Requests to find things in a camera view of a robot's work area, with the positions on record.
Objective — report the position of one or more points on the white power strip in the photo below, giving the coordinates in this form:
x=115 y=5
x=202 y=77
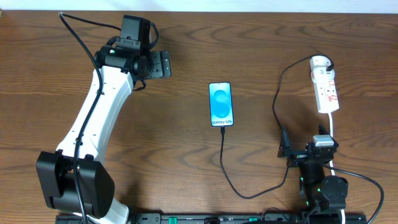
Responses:
x=325 y=90

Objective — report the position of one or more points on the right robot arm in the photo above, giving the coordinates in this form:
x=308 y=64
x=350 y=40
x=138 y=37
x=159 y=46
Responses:
x=325 y=194

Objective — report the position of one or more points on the blue Galaxy smartphone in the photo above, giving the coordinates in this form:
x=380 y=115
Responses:
x=221 y=104

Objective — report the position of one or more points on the white USB charger plug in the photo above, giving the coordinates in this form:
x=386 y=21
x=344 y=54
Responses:
x=321 y=61

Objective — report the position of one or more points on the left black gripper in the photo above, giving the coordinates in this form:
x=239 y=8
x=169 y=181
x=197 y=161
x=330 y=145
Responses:
x=162 y=65

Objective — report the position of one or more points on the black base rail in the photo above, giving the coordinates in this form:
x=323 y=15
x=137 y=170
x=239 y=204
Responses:
x=155 y=218

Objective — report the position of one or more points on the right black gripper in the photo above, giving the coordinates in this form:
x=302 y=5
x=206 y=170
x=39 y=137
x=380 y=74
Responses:
x=302 y=156

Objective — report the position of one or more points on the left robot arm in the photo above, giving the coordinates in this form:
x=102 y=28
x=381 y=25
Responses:
x=73 y=178

